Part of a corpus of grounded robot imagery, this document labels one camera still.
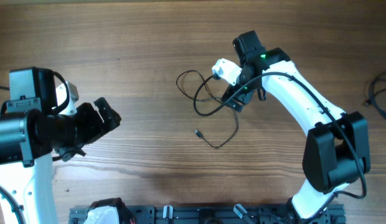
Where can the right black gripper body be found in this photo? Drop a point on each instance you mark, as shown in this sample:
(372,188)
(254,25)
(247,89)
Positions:
(238,97)

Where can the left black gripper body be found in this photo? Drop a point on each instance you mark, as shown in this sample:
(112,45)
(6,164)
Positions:
(95,118)

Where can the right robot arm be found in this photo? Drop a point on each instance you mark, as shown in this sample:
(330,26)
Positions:
(336,152)

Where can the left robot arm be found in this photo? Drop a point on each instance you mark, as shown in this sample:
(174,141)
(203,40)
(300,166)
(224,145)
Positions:
(39,125)

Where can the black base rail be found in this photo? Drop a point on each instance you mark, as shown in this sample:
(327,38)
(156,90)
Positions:
(208,214)

